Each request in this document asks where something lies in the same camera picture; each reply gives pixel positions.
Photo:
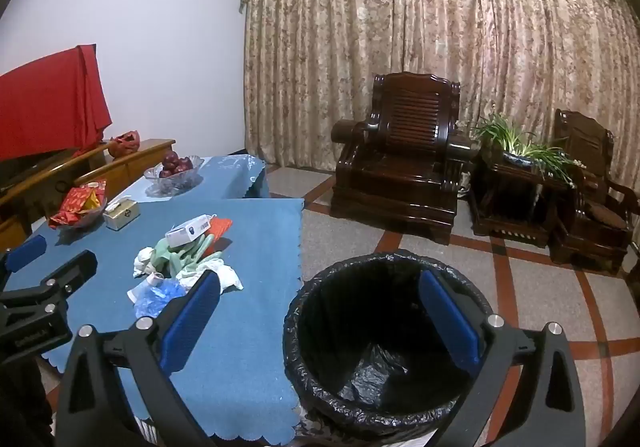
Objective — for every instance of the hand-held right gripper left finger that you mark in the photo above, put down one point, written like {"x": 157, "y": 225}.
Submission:
{"x": 192, "y": 317}

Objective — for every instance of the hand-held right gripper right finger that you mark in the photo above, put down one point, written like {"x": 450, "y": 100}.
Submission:
{"x": 447, "y": 322}

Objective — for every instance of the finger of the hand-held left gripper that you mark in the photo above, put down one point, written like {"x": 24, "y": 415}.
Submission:
{"x": 75, "y": 269}
{"x": 27, "y": 251}

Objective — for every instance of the trash bin with black bag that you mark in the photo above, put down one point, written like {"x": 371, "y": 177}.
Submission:
{"x": 325, "y": 307}

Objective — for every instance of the blue plastic bag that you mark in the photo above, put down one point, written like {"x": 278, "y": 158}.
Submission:
{"x": 155, "y": 299}

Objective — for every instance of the glass candy dish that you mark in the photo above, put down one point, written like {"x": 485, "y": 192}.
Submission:
{"x": 85, "y": 223}

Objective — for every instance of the crumpled white tissue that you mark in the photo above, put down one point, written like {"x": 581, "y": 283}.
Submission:
{"x": 227, "y": 277}
{"x": 145, "y": 259}

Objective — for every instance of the pile of red candy packets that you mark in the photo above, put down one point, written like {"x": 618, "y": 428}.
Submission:
{"x": 77, "y": 202}

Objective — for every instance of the blue scalloped tablecloth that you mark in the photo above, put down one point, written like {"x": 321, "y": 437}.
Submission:
{"x": 250, "y": 277}

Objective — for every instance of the beige tissue box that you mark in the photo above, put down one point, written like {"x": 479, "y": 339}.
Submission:
{"x": 122, "y": 217}

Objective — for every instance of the small white box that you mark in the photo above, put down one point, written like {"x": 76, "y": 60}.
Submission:
{"x": 187, "y": 231}

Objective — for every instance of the glass fruit bowl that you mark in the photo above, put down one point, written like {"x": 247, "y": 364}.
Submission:
{"x": 172, "y": 185}

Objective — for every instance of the red apple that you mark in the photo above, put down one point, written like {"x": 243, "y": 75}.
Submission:
{"x": 186, "y": 163}
{"x": 170, "y": 158}
{"x": 165, "y": 172}

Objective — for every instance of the red ornament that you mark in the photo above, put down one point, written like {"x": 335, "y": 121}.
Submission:
{"x": 125, "y": 144}

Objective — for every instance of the dark wooden side table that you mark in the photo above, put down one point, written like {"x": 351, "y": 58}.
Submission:
{"x": 510, "y": 197}

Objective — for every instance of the light blue tablecloth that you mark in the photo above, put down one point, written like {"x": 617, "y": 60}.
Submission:
{"x": 230, "y": 177}

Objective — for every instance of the dark wooden armchair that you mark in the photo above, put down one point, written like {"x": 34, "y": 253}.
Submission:
{"x": 400, "y": 177}
{"x": 590, "y": 227}

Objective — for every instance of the red cloth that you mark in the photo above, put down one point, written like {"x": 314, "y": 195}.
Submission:
{"x": 45, "y": 97}

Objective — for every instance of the potted green plant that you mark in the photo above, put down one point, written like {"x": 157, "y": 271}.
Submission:
{"x": 520, "y": 147}

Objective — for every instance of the beige patterned curtain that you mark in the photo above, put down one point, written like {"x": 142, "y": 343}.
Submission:
{"x": 350, "y": 27}

